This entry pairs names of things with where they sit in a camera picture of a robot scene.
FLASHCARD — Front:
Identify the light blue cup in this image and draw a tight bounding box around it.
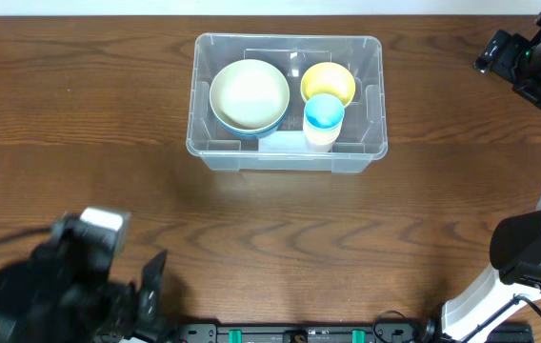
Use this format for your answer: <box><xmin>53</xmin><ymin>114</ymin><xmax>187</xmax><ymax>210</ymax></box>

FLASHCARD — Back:
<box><xmin>304</xmin><ymin>93</ymin><xmax>345</xmax><ymax>130</ymax></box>

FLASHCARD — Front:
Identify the clear plastic storage container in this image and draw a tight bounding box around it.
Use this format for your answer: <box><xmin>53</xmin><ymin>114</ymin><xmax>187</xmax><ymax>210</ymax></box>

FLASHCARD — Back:
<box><xmin>186</xmin><ymin>32</ymin><xmax>389</xmax><ymax>173</ymax></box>

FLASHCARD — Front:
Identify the cream cup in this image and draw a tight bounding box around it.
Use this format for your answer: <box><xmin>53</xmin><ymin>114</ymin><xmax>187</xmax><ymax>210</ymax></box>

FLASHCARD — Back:
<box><xmin>304</xmin><ymin>131</ymin><xmax>339</xmax><ymax>145</ymax></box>

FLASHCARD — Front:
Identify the large cream bowl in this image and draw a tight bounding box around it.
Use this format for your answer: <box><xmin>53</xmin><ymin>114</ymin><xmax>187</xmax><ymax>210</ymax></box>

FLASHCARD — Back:
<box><xmin>210</xmin><ymin>59</ymin><xmax>291</xmax><ymax>133</ymax></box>

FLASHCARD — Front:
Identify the yellow small bowl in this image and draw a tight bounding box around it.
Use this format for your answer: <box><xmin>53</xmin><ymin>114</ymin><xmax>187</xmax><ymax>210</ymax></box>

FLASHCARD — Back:
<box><xmin>300</xmin><ymin>62</ymin><xmax>356</xmax><ymax>108</ymax></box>

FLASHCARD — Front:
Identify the yellow cup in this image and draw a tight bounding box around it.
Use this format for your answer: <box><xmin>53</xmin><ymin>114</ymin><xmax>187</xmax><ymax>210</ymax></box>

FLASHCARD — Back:
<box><xmin>303</xmin><ymin>122</ymin><xmax>342</xmax><ymax>134</ymax></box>

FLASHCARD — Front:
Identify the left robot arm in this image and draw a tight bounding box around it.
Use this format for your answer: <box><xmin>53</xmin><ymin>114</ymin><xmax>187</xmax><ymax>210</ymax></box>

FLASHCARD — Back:
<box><xmin>0</xmin><ymin>215</ymin><xmax>170</xmax><ymax>343</ymax></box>

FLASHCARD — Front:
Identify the pink cup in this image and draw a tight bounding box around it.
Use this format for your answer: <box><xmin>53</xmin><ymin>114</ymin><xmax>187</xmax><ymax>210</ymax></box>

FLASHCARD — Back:
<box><xmin>306</xmin><ymin>141</ymin><xmax>334</xmax><ymax>153</ymax></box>

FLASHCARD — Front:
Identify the dark blue bowl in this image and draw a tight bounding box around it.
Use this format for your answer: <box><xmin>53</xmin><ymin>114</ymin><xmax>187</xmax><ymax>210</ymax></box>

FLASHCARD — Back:
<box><xmin>228</xmin><ymin>129</ymin><xmax>277</xmax><ymax>139</ymax></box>
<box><xmin>214</xmin><ymin>114</ymin><xmax>286</xmax><ymax>138</ymax></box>

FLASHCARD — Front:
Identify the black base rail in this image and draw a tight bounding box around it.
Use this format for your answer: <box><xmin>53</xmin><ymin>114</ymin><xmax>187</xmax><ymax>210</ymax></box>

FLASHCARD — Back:
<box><xmin>170</xmin><ymin>322</ymin><xmax>535</xmax><ymax>343</ymax></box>

